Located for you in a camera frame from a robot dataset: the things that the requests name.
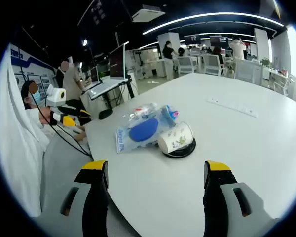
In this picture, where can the white table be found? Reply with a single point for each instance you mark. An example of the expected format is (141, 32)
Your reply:
(236, 148)

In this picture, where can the person's white coat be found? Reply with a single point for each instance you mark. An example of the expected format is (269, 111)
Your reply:
(17, 148)

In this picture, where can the wipes pack blue lid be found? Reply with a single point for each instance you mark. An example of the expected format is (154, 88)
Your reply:
(143, 129)

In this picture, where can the blue plastic package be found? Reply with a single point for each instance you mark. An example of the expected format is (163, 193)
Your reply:
(167, 116)

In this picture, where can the silver laptop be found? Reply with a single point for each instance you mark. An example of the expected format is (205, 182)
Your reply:
(106, 89)

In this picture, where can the clear water bottle red label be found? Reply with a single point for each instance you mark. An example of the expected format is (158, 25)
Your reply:
(143, 109)

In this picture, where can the potted green plant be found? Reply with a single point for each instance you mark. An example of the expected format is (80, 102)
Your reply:
(266, 62)

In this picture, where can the person's head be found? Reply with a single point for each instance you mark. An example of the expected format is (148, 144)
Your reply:
(37, 98)

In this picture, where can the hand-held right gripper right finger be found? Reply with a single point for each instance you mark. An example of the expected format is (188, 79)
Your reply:
(217, 202)

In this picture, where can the long ceiling light strip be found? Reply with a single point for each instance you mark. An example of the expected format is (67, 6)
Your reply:
(212, 14)

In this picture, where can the white power strip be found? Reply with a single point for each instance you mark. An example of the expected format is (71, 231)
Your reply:
(232, 106)

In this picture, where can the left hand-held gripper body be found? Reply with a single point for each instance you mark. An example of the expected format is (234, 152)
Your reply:
(54, 97)

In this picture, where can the white office chair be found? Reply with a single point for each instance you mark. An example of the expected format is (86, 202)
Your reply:
(246, 70)
(187, 63)
(213, 64)

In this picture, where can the white light bar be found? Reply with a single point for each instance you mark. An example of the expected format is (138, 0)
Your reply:
(124, 59)

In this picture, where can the printed paper cup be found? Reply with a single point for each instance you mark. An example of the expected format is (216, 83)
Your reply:
(177, 138)

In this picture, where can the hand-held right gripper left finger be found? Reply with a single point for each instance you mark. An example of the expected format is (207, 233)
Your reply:
(93, 197)

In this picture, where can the blue white wall poster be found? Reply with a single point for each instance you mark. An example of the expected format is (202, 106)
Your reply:
(39, 74)

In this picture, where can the hanging dark monitor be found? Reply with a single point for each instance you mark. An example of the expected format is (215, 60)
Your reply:
(218, 40)

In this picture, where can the black oval object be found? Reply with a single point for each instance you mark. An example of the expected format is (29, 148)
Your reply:
(105, 114)

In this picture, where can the ceiling air conditioner unit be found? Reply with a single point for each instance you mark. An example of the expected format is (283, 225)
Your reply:
(148, 13)

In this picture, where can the small open laptop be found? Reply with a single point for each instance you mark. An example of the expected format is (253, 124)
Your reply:
(94, 74)

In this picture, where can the black tripod stand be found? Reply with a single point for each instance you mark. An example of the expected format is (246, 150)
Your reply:
(131, 89)

